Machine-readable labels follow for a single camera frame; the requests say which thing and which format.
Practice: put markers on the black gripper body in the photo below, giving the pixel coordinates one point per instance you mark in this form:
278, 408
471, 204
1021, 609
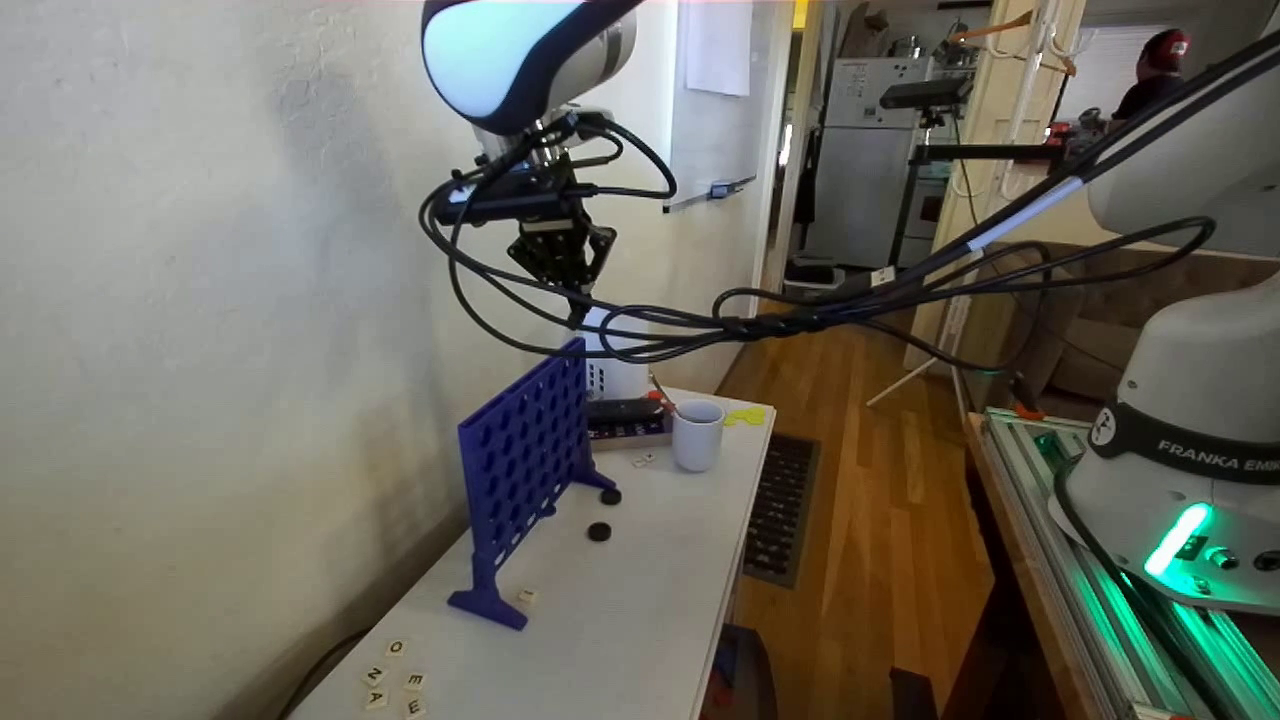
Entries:
557, 243

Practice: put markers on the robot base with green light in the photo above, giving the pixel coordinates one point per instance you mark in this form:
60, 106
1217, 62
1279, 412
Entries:
1183, 465

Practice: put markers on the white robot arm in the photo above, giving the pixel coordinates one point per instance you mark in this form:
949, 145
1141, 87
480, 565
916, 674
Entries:
512, 74

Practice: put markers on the blue connect four grid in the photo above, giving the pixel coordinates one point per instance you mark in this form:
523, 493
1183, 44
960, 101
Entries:
518, 453

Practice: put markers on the white plastic container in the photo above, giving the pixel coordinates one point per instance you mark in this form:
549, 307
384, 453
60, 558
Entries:
606, 370

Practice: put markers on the white mug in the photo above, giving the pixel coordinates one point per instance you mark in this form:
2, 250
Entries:
697, 436

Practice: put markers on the white table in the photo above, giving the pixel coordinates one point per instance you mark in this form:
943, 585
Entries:
617, 631

